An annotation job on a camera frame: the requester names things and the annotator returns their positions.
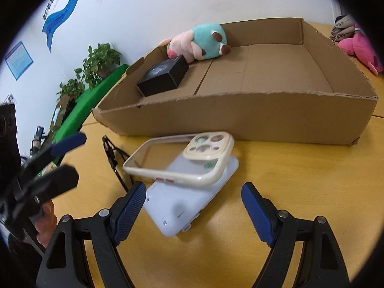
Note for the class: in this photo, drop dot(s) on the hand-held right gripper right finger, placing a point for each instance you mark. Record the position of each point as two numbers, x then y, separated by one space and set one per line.
261 216

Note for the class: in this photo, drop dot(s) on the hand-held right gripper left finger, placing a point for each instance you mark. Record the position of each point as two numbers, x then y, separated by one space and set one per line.
129 216

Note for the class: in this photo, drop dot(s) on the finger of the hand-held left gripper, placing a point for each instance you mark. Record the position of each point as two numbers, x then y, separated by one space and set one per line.
67 144
57 181

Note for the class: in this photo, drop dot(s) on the black eyeglasses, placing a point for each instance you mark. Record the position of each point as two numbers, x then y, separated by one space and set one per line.
112 156

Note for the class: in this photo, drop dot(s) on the pale lavender power bank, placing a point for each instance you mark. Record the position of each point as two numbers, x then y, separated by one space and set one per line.
180 204

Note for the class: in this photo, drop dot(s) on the beige phone case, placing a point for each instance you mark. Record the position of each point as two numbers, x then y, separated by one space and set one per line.
210 153

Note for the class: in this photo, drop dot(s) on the brown cardboard box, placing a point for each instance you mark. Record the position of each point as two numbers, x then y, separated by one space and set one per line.
240 117

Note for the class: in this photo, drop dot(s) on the person's left hand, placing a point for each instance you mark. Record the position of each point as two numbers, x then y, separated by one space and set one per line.
45 225

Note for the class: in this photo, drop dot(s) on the brown carton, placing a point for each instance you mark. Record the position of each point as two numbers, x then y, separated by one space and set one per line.
60 114

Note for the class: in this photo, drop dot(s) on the green board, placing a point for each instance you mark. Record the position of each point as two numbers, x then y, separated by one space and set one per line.
90 102

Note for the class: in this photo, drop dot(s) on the small potted plant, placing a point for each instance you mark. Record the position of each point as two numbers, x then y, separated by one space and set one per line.
70 88

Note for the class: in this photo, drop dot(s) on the large potted plant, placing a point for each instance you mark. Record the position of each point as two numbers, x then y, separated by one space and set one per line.
99 61

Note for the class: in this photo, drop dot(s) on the black product box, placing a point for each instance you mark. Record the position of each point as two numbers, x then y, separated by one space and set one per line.
163 79

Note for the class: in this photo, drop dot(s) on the teal and pink plush toy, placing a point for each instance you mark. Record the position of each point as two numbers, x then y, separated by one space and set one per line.
204 40

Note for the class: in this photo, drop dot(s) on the beige printed cloth hat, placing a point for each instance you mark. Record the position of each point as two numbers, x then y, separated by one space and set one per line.
342 30

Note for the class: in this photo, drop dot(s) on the blue wall notice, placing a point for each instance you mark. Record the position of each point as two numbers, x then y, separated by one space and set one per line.
18 60

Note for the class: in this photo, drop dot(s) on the blue wave wall decal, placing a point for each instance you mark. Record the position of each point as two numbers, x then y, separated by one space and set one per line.
60 15

